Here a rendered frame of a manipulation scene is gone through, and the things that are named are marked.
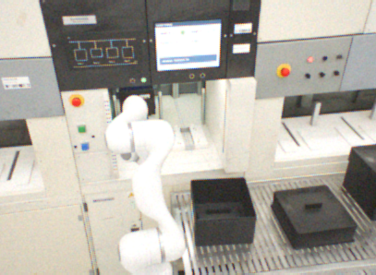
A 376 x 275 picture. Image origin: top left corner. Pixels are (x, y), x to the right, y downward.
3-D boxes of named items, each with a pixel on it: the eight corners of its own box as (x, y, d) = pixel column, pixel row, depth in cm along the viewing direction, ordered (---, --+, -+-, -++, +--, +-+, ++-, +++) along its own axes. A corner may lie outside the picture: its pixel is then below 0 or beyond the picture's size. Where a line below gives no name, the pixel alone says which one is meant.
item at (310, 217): (294, 250, 182) (297, 230, 175) (269, 205, 206) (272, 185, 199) (355, 242, 187) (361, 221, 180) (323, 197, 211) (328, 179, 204)
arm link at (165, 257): (139, 257, 144) (184, 248, 147) (143, 273, 133) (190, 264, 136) (123, 121, 135) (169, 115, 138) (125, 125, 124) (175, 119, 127)
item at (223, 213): (189, 205, 207) (189, 179, 197) (242, 202, 208) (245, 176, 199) (195, 246, 184) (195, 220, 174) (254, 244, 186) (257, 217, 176)
